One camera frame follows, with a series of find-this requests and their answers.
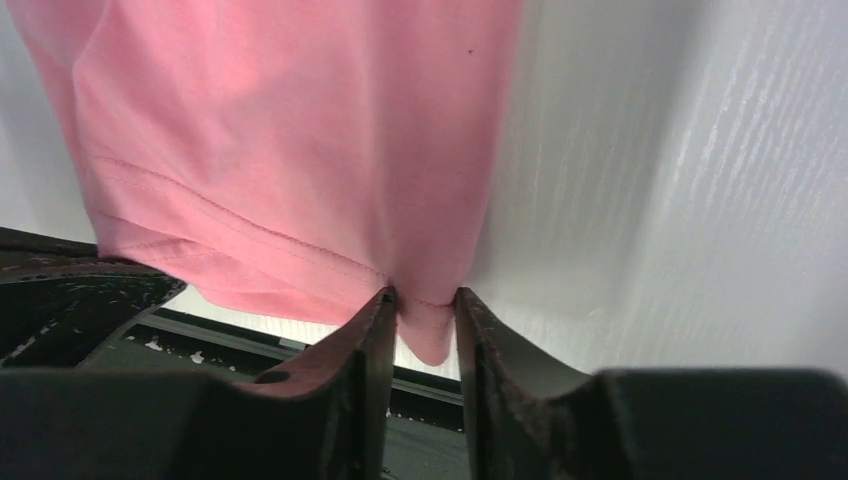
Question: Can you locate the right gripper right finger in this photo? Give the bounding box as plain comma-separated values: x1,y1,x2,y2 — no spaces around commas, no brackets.
454,288,847,479

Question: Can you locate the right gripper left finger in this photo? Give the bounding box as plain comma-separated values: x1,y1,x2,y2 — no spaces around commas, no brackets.
1,287,398,479

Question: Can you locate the pink t-shirt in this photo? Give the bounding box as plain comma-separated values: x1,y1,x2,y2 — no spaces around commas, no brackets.
7,1,523,366

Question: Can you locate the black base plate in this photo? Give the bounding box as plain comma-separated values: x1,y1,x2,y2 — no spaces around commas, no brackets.
1,228,468,479

